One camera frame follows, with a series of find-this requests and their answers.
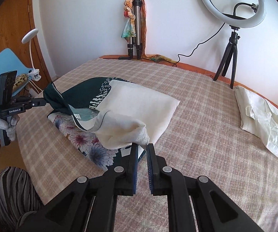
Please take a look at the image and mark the white clip lamp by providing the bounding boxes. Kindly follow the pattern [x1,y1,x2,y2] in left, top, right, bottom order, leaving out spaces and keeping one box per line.
[21,28,43,93]

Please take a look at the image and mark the colourful scarf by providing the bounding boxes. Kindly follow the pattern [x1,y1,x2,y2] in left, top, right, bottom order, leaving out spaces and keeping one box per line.
[121,0,176,64]

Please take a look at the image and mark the printed cream and teal shirt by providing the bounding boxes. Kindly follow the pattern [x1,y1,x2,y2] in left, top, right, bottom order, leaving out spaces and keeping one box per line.
[43,77,180,172]

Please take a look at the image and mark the leopard print cloth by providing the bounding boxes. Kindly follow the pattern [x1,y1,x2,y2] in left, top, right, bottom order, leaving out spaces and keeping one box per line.
[0,74,30,110]

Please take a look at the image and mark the black power cable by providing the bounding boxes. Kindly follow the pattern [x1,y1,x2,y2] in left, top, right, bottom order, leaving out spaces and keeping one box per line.
[173,23,225,67]

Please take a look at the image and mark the blue chair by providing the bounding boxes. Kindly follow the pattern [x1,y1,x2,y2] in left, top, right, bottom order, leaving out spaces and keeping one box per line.
[0,48,30,97]

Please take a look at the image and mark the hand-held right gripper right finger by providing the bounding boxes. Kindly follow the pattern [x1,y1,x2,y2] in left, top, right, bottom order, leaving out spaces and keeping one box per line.
[147,143,265,232]

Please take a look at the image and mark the checked beige blanket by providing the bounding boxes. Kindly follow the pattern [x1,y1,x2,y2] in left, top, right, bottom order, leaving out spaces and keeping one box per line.
[17,57,278,232]

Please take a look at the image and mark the folded white shirt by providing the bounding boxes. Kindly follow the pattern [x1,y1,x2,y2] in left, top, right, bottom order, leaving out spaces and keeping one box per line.
[234,86,278,160]

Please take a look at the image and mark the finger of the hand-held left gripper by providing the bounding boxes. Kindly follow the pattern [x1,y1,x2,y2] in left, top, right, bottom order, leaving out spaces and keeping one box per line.
[31,97,47,107]

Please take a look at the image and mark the striped grey trousers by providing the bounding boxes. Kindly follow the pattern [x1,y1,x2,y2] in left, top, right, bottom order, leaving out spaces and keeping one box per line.
[0,166,44,231]

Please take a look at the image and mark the wooden door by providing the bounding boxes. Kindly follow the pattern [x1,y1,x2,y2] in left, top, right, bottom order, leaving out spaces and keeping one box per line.
[0,0,52,92]

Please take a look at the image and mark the white ring light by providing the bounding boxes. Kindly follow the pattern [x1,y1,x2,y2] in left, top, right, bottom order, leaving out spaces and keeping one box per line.
[199,0,266,29]

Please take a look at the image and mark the black mini tripod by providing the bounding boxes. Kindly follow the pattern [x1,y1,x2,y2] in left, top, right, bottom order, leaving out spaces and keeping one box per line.
[213,25,241,89]

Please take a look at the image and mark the silver folded tripod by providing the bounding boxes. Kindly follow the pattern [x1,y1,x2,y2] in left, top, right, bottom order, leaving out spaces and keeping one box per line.
[118,0,143,60]

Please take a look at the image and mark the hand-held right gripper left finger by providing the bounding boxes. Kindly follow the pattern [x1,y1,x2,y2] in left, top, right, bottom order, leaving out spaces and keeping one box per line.
[15,143,139,232]

